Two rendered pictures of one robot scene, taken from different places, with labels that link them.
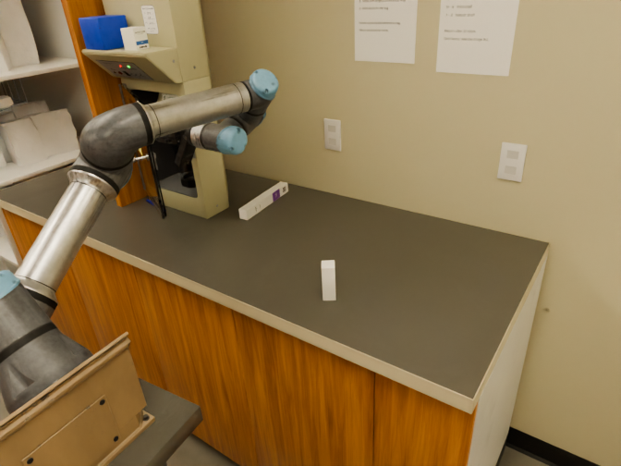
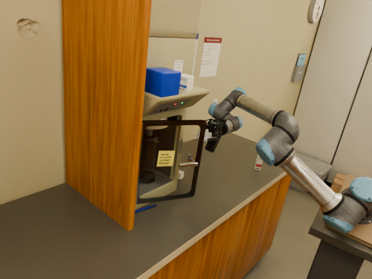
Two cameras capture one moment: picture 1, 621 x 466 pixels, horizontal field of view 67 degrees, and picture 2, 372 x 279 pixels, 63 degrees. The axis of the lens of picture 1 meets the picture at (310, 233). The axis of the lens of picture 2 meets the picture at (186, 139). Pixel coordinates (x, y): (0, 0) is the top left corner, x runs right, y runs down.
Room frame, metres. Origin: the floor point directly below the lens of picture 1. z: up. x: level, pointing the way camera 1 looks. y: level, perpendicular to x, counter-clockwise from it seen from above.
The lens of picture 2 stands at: (1.46, 1.76, 1.81)
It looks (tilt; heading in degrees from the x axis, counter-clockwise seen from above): 22 degrees down; 271
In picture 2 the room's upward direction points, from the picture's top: 8 degrees clockwise
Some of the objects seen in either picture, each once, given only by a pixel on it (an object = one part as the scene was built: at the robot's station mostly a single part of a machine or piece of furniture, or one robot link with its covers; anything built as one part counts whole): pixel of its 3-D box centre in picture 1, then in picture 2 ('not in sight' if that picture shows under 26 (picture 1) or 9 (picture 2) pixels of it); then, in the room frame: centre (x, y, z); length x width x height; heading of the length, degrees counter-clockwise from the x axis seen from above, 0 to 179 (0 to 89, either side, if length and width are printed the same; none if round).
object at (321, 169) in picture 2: not in sight; (299, 171); (0.03, -1.73, 0.17); 0.60 x 0.42 x 0.33; 141
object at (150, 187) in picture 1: (141, 151); (169, 162); (1.53, 0.55, 1.19); 0.30 x 0.01 x 0.40; 27
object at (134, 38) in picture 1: (135, 38); (185, 82); (1.51, 0.48, 1.54); 0.05 x 0.05 x 0.06; 62
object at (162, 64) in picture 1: (130, 66); (175, 102); (1.54, 0.52, 1.46); 0.32 x 0.11 x 0.10; 53
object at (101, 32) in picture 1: (105, 31); (162, 81); (1.60, 0.60, 1.56); 0.10 x 0.10 x 0.09; 53
